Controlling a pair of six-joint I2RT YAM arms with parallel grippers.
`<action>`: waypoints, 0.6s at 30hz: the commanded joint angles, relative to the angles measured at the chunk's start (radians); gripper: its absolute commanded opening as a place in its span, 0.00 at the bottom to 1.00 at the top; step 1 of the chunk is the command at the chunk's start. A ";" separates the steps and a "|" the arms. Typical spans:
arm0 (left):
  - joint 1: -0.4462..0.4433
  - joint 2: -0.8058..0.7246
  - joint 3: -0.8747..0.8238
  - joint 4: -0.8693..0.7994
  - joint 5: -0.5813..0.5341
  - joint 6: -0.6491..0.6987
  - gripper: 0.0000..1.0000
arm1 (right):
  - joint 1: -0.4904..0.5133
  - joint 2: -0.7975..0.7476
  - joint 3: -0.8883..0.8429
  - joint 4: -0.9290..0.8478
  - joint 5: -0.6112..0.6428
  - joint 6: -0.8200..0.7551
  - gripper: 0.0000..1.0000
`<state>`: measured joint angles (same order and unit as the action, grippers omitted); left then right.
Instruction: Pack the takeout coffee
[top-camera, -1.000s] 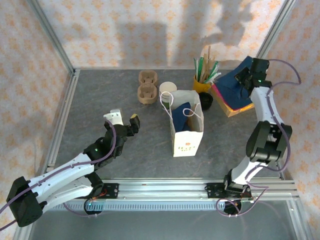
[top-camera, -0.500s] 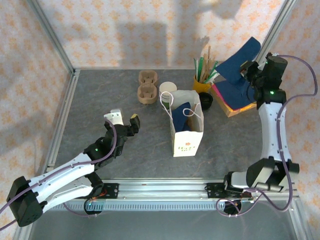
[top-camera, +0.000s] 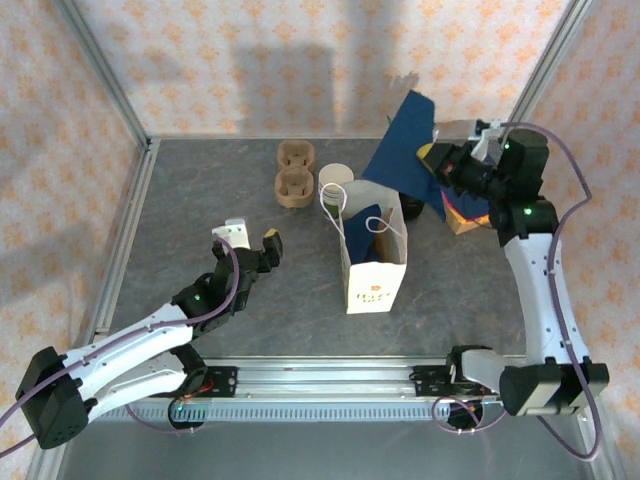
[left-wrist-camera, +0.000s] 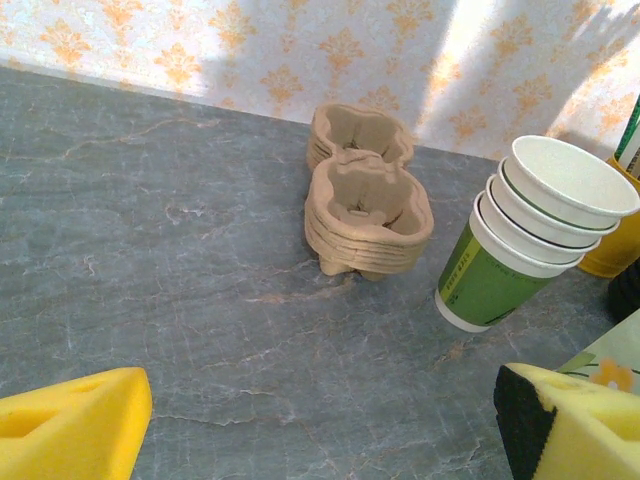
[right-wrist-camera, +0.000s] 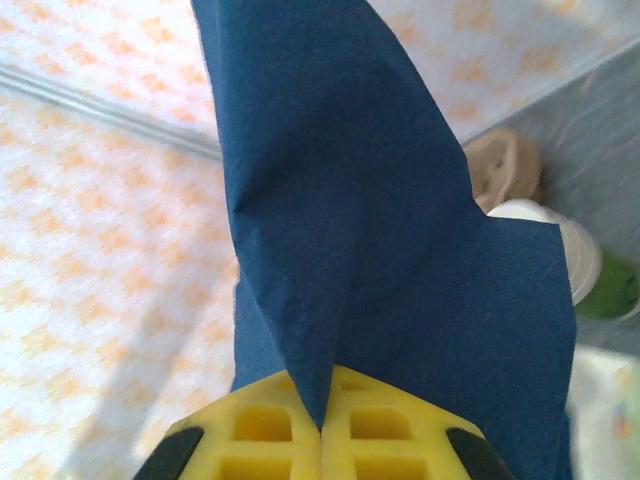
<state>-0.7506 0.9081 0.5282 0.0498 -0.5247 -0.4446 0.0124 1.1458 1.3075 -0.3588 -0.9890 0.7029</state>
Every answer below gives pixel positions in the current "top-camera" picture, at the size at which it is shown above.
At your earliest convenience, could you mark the dark blue paper napkin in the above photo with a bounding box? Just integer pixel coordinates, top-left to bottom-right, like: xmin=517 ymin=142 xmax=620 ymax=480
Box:
xmin=361 ymin=89 xmax=449 ymax=224
xmin=341 ymin=203 xmax=387 ymax=265

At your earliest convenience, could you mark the white floral paper bag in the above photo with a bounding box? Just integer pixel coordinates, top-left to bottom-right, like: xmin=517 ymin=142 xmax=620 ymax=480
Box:
xmin=319 ymin=180 xmax=409 ymax=315

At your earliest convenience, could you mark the stack of black lids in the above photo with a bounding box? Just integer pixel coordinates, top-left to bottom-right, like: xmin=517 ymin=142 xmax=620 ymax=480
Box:
xmin=401 ymin=195 xmax=426 ymax=221

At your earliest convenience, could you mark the stack of coloured napkins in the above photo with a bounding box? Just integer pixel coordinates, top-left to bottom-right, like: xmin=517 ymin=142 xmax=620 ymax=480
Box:
xmin=439 ymin=184 xmax=494 ymax=236

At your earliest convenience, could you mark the stack of pulp cup carriers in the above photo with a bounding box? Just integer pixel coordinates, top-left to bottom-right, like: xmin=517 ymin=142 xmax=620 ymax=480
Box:
xmin=273 ymin=140 xmax=317 ymax=209

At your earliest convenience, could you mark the stack of paper cups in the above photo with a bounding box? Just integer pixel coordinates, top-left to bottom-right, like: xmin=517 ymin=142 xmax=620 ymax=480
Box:
xmin=318 ymin=162 xmax=356 ymax=216

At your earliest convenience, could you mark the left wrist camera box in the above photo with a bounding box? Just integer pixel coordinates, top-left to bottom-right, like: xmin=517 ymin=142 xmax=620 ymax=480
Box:
xmin=210 ymin=216 xmax=250 ymax=250

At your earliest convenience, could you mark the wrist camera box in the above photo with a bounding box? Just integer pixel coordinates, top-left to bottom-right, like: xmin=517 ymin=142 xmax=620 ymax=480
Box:
xmin=210 ymin=216 xmax=250 ymax=250
xmin=468 ymin=117 xmax=505 ymax=162

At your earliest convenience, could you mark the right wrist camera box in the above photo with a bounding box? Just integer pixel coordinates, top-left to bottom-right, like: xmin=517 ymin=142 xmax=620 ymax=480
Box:
xmin=468 ymin=117 xmax=505 ymax=162

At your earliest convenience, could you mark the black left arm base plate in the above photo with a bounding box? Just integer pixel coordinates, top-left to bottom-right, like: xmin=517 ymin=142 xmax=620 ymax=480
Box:
xmin=169 ymin=366 xmax=239 ymax=400

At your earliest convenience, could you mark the aluminium frame post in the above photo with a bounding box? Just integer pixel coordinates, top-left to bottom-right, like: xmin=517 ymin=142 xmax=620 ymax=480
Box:
xmin=53 ymin=0 xmax=152 ymax=151
xmin=498 ymin=0 xmax=599 ymax=151

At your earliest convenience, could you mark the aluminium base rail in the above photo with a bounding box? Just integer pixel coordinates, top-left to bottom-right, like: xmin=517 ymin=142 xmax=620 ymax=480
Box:
xmin=52 ymin=355 xmax=599 ymax=403

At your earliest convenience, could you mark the grey slotted cable duct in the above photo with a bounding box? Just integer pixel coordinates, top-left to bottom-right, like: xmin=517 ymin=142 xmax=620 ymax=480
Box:
xmin=89 ymin=403 xmax=484 ymax=424

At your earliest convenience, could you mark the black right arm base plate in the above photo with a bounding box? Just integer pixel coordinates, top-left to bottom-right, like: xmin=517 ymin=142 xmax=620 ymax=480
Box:
xmin=412 ymin=364 xmax=505 ymax=400

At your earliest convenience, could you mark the aluminium frame leg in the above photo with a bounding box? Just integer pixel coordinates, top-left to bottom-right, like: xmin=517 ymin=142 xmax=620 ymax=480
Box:
xmin=27 ymin=439 xmax=66 ymax=480
xmin=574 ymin=409 xmax=619 ymax=480

